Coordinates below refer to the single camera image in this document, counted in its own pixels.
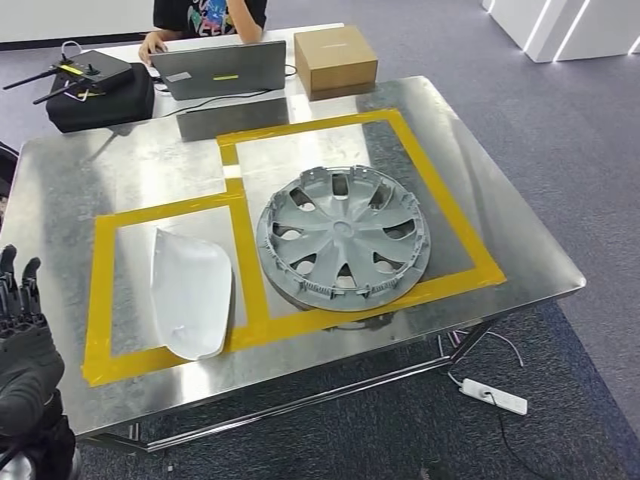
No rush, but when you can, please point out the person's hand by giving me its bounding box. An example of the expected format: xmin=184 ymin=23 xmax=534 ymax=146
xmin=139 ymin=31 xmax=170 ymax=66

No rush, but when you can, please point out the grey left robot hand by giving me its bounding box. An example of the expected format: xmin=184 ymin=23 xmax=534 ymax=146
xmin=0 ymin=243 xmax=66 ymax=439

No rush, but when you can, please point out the white plastic shell part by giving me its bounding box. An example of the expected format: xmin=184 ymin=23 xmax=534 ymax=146
xmin=149 ymin=227 xmax=235 ymax=363

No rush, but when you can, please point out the steel workbench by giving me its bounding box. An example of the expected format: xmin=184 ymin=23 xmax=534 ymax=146
xmin=0 ymin=74 xmax=587 ymax=455

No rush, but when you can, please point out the yellow workbench tape marking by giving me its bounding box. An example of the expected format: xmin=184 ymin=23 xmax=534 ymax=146
xmin=81 ymin=107 xmax=507 ymax=389

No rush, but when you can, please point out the black antenna router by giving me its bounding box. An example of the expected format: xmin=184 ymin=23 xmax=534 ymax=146
xmin=2 ymin=40 xmax=135 ymax=106

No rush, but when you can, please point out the black bag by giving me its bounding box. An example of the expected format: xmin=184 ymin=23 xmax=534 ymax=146
xmin=45 ymin=62 xmax=156 ymax=134

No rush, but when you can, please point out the person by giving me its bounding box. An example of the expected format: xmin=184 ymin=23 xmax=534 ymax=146
xmin=139 ymin=0 xmax=267 ymax=66

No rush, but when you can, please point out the grey laptop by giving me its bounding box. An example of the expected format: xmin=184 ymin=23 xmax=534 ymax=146
xmin=149 ymin=40 xmax=288 ymax=102

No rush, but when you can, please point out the brown cardboard box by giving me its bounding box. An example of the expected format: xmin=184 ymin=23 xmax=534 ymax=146
xmin=293 ymin=25 xmax=380 ymax=102

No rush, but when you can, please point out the silver wheel hubcap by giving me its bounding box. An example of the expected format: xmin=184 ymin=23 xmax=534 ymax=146
xmin=256 ymin=164 xmax=432 ymax=314

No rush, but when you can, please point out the white power strip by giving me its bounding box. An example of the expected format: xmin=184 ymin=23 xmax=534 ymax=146
xmin=460 ymin=377 xmax=529 ymax=417

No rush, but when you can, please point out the white floor cable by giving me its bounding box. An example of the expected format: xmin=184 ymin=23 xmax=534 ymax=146
xmin=437 ymin=329 xmax=525 ymax=389

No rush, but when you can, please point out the black floor cable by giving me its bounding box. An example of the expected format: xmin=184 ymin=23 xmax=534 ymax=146
xmin=487 ymin=392 xmax=556 ymax=480

